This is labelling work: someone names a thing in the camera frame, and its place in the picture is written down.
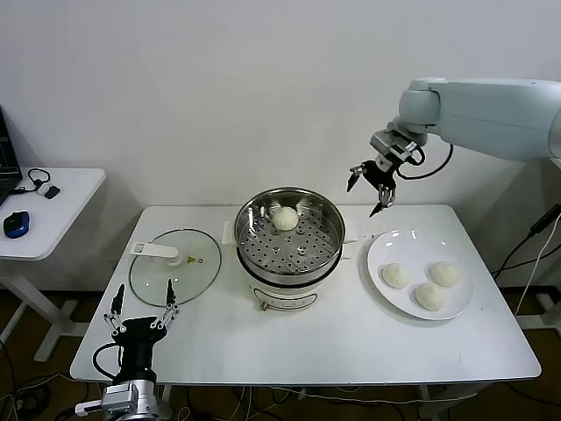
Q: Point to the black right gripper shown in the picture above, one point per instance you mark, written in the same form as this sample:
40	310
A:
381	173

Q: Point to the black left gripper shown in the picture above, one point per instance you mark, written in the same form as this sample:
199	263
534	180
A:
138	342

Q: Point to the white steamed baozi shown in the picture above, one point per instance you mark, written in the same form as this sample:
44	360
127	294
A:
430	297
396	275
443	273
286	218

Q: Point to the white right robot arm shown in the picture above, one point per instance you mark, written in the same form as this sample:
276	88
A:
482	114

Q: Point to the perforated steel steamer basket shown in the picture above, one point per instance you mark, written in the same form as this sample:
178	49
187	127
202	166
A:
302	254

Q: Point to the stainless steel steamer pot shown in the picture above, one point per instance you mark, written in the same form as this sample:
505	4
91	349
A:
280	298

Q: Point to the glass pot lid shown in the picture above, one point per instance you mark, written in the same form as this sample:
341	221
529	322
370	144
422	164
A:
197	280

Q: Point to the white table leg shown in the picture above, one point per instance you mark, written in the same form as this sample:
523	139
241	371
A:
168	392
431	410

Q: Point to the white side table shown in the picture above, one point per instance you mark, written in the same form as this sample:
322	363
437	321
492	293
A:
66	210

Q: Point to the white round plate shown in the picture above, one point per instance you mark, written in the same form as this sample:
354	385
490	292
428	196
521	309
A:
456	302

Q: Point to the small black device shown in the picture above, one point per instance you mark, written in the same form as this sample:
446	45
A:
54	193

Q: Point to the blue computer mouse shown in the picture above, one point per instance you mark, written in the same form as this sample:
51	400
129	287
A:
16	224

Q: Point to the small white adapter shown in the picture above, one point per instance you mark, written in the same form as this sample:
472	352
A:
43	190

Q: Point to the black laptop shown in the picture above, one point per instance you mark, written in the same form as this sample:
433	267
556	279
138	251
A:
6	153

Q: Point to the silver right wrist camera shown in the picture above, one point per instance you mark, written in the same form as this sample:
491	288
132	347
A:
392	140

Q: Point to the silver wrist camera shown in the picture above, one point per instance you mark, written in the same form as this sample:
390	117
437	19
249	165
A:
392	140
90	408

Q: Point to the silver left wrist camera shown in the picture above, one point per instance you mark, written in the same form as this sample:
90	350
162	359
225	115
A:
90	408

